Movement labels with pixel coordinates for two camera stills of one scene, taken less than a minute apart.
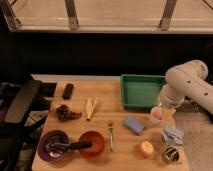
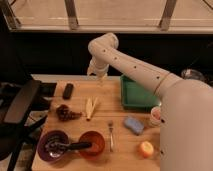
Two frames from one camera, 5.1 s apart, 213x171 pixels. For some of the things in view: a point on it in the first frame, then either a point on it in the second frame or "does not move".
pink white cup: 156,115 does not move
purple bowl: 52,146 does not move
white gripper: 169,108 → 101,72
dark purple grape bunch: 63,113 does not move
